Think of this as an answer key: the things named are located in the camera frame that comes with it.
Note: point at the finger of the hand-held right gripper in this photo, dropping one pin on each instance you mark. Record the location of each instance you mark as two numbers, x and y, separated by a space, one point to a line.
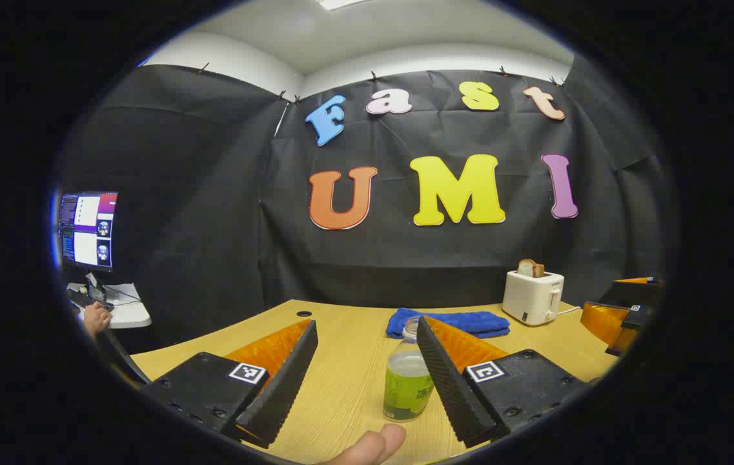
605 320
631 294

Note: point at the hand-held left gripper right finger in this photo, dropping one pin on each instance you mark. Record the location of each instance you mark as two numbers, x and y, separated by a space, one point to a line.
447 387

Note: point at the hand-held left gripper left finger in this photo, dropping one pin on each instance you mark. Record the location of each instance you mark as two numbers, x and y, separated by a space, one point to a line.
283 394

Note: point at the green label water bottle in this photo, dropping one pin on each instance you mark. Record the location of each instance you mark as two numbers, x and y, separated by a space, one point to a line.
405 381

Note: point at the blue folded towel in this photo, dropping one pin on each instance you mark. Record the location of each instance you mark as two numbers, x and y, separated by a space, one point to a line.
463 321

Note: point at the white toaster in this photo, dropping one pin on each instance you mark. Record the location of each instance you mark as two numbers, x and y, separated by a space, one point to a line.
528 297

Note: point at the bread slice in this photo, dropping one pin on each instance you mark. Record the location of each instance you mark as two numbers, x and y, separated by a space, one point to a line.
528 267

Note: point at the white side table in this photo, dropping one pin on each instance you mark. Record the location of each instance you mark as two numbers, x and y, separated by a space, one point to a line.
131 313

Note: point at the black backdrop cloth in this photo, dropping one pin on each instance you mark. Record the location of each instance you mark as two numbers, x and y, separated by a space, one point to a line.
212 194

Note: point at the black keyboard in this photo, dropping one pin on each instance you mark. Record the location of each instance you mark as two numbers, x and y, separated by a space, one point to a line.
82 298

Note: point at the computer monitor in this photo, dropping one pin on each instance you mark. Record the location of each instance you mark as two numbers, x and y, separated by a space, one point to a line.
89 226

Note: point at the ceiling light panel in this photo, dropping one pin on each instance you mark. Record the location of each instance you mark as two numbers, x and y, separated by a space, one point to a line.
339 3

